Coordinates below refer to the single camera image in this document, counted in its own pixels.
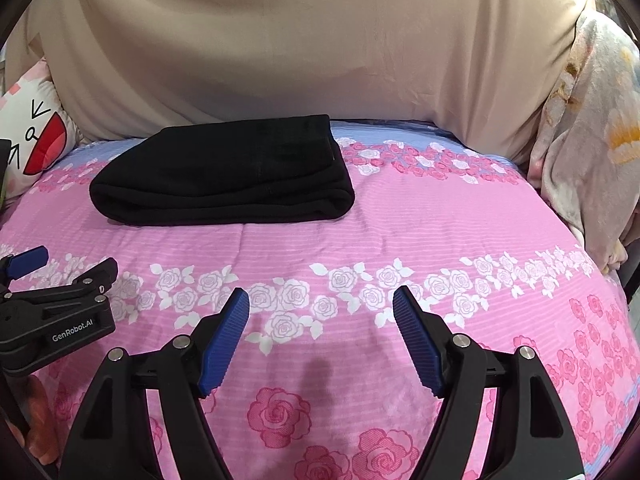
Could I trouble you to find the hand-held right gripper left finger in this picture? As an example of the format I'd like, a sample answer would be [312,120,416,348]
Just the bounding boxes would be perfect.
[65,287,251,480]

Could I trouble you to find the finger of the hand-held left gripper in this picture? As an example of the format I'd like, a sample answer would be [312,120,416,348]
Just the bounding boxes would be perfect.
[62,257,119,306]
[0,246,50,282]

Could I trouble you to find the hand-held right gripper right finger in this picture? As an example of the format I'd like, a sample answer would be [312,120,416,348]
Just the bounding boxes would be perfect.
[392,285,586,480]

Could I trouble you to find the black pants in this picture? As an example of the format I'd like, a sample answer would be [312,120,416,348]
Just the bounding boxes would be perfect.
[89,114,356,228]

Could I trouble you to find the person's left hand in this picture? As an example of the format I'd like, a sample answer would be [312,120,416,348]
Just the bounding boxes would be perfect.
[15,374,58,457]

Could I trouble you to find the pink floral bedsheet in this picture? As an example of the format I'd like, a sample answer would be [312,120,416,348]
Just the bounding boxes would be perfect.
[0,119,640,480]

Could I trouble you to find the white cat face pillow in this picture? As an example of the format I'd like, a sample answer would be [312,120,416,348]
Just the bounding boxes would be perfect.
[0,57,77,197]

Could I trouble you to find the pale floral blanket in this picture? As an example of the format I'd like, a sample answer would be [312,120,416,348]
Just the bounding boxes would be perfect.
[526,9,640,275]

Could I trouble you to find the beige hanging cloth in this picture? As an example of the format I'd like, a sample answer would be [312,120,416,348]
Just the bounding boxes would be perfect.
[4,0,597,172]

